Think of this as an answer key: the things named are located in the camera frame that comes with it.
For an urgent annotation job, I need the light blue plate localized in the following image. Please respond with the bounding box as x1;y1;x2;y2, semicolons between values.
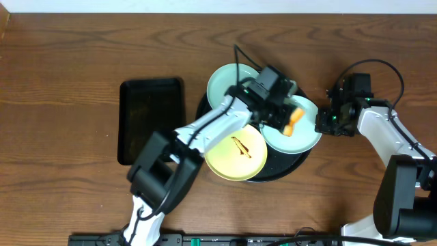
206;64;259;109

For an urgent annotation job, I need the yellow plate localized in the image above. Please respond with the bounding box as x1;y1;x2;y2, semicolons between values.
205;125;268;181

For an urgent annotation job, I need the pale green plate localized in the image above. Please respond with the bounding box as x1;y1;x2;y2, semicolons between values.
260;95;322;154

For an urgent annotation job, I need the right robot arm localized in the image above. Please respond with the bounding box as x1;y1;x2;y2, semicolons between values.
315;73;436;243

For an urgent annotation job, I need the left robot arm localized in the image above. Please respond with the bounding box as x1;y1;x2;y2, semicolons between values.
119;66;298;245

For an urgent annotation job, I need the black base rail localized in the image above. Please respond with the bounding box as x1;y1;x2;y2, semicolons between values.
67;232;346;246

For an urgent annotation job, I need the black rectangular tray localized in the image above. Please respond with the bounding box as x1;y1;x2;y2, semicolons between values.
117;77;186;165

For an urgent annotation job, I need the yellow green scrub sponge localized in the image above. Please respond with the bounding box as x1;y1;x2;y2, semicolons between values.
282;107;305;137

